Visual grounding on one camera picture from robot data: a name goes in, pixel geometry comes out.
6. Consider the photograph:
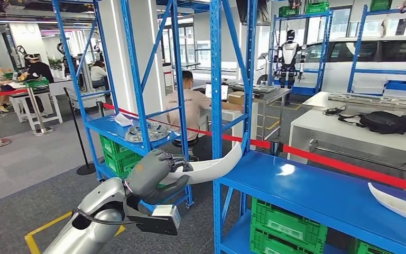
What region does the black stool chrome base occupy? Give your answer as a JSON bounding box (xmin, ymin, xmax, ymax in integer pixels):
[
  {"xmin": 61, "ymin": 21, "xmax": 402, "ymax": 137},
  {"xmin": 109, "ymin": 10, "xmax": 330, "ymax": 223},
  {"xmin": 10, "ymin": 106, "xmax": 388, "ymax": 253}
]
[{"xmin": 171, "ymin": 135, "xmax": 200, "ymax": 162}]

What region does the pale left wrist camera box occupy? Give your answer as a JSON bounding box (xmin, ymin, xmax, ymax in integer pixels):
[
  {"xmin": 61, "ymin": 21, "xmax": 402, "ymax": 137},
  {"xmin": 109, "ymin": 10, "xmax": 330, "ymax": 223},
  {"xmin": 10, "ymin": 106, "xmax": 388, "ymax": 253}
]
[{"xmin": 124, "ymin": 204, "xmax": 182, "ymax": 236}]

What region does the black charger with cable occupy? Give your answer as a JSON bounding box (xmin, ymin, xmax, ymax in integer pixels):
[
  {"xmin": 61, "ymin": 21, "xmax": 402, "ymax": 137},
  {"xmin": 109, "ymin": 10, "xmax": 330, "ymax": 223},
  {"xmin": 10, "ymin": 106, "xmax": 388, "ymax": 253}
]
[{"xmin": 322, "ymin": 105, "xmax": 347, "ymax": 117}]

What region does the white desk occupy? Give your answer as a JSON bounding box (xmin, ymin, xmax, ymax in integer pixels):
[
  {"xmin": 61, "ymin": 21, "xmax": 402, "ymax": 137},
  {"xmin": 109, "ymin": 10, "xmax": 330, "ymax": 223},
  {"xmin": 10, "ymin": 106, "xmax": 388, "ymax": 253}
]
[{"xmin": 202, "ymin": 102, "xmax": 260, "ymax": 141}]

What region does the blue steel shelf rack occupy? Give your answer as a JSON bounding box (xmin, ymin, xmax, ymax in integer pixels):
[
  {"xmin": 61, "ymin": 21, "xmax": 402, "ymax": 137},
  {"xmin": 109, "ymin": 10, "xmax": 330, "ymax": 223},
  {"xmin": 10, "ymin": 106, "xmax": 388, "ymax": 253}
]
[
  {"xmin": 208, "ymin": 0, "xmax": 406, "ymax": 254},
  {"xmin": 346, "ymin": 4, "xmax": 406, "ymax": 102},
  {"xmin": 267, "ymin": 10, "xmax": 334, "ymax": 97},
  {"xmin": 50, "ymin": 0, "xmax": 195, "ymax": 209}
]

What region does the black laptop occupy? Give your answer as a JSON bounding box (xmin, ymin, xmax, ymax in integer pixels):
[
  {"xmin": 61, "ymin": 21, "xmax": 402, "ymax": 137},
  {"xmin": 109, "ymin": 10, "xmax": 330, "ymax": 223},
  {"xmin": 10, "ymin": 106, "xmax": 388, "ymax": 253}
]
[{"xmin": 205, "ymin": 82, "xmax": 229, "ymax": 102}]

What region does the red barrier belt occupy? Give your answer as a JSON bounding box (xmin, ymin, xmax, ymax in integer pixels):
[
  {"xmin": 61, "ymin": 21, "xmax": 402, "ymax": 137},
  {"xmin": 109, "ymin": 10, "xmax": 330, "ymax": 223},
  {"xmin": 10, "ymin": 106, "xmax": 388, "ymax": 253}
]
[
  {"xmin": 0, "ymin": 88, "xmax": 29, "ymax": 99},
  {"xmin": 103, "ymin": 103, "xmax": 406, "ymax": 197}
]

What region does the black hanging display screen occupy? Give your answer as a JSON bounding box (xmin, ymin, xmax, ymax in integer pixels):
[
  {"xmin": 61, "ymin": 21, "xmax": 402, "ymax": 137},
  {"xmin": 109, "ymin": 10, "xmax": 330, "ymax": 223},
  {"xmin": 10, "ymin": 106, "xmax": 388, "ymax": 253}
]
[{"xmin": 236, "ymin": 0, "xmax": 270, "ymax": 26}]

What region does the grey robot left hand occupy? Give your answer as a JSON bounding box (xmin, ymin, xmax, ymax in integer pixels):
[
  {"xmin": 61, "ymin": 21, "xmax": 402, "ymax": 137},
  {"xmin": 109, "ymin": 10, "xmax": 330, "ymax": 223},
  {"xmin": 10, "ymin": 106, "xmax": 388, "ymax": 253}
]
[{"xmin": 124, "ymin": 149, "xmax": 194, "ymax": 206}]

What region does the white table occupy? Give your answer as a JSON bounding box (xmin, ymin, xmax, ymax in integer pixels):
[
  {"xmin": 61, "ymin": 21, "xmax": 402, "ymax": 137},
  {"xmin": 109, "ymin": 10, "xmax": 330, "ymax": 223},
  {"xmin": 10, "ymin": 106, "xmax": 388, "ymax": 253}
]
[
  {"xmin": 8, "ymin": 80, "xmax": 76, "ymax": 130},
  {"xmin": 288, "ymin": 109, "xmax": 406, "ymax": 185}
]

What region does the tablet on floor stand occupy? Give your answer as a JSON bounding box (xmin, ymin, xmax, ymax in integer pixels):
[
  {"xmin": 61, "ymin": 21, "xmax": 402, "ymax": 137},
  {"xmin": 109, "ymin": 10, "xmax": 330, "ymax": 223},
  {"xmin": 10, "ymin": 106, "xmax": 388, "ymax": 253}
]
[{"xmin": 257, "ymin": 52, "xmax": 270, "ymax": 85}]

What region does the grey round metal part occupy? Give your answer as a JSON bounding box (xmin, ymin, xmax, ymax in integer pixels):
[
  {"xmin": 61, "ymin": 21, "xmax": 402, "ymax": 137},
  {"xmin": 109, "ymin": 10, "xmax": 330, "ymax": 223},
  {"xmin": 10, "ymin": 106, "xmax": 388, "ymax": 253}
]
[{"xmin": 125, "ymin": 121, "xmax": 170, "ymax": 144}]

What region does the grey part tray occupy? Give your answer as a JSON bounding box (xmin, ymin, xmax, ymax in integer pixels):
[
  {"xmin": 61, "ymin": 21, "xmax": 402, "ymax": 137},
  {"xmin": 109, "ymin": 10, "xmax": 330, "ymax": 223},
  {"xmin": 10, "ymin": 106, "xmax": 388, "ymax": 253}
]
[
  {"xmin": 233, "ymin": 84, "xmax": 279, "ymax": 95},
  {"xmin": 328, "ymin": 92, "xmax": 406, "ymax": 111}
]

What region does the white car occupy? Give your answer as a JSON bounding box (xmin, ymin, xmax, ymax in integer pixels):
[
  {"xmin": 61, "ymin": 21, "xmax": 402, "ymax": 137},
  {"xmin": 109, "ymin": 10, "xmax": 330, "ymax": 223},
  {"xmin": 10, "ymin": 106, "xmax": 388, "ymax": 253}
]
[{"xmin": 257, "ymin": 35, "xmax": 406, "ymax": 94}]

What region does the black and white humanoid robot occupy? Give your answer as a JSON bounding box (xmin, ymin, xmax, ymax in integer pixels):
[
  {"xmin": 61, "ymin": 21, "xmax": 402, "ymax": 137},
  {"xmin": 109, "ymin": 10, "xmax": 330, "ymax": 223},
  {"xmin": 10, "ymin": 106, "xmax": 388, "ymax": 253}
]
[{"xmin": 272, "ymin": 30, "xmax": 307, "ymax": 106}]

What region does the black backpack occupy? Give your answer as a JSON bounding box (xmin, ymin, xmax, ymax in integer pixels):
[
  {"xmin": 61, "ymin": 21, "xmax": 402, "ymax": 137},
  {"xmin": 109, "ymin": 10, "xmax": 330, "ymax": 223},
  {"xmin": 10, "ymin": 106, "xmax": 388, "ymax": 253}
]
[{"xmin": 337, "ymin": 111, "xmax": 405, "ymax": 135}]

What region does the white curved plastic part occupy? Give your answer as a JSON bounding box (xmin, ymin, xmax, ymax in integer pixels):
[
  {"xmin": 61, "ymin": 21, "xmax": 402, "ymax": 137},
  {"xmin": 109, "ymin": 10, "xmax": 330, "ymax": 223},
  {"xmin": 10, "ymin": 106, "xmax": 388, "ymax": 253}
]
[
  {"xmin": 159, "ymin": 142, "xmax": 243, "ymax": 186},
  {"xmin": 368, "ymin": 182, "xmax": 406, "ymax": 228}
]

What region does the cardboard box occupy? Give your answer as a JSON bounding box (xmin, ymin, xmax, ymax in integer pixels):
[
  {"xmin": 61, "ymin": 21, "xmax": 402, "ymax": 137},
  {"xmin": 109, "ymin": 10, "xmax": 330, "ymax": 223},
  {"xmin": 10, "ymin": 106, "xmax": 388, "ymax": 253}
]
[{"xmin": 228, "ymin": 91, "xmax": 256, "ymax": 106}]

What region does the blue storage bin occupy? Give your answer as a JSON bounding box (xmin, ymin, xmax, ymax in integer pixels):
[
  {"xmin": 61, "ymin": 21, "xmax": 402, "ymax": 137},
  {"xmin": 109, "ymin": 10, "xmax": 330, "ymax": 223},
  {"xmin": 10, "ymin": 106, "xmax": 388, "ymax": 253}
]
[{"xmin": 385, "ymin": 79, "xmax": 406, "ymax": 93}]

